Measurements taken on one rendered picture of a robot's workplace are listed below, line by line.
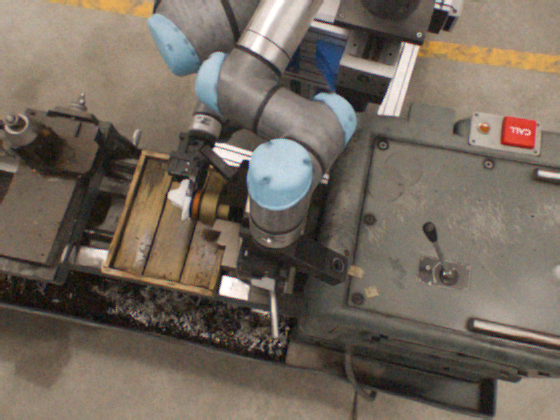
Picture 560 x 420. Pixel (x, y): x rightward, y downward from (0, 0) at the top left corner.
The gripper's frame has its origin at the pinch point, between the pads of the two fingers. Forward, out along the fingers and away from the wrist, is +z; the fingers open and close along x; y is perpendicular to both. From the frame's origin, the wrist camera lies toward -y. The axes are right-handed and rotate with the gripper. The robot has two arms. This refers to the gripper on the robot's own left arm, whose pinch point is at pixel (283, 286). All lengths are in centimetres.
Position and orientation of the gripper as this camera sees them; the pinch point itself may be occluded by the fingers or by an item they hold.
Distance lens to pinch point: 85.9
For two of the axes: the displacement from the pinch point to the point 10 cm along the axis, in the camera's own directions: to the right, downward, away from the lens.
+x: -2.1, 8.2, -5.3
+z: -0.3, 5.3, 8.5
